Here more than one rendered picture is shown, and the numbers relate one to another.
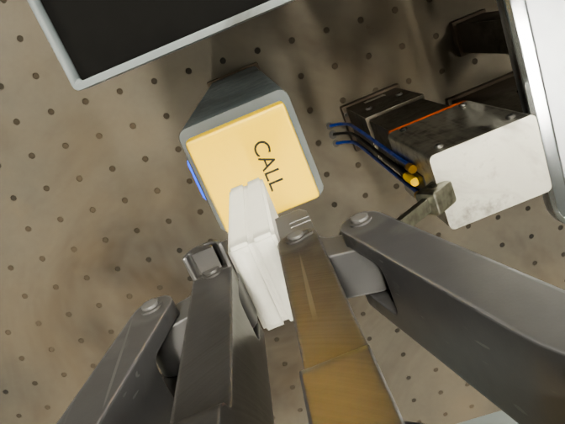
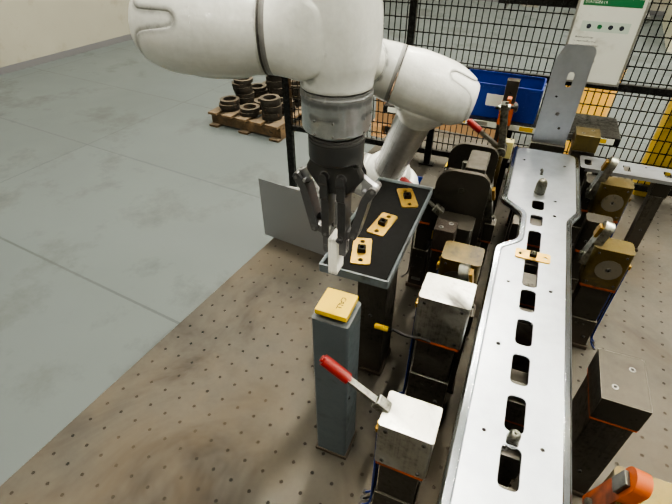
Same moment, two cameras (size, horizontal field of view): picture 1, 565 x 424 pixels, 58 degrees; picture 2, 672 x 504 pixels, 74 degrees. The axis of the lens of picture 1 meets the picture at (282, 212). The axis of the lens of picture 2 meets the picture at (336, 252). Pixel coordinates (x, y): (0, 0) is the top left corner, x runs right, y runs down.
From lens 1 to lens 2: 0.66 m
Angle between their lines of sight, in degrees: 68
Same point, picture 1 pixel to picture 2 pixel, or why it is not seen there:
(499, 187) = (410, 424)
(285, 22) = not seen: hidden behind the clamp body
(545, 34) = (474, 418)
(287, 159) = (347, 305)
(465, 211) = (389, 421)
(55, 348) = (117, 467)
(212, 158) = (330, 293)
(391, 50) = (426, 484)
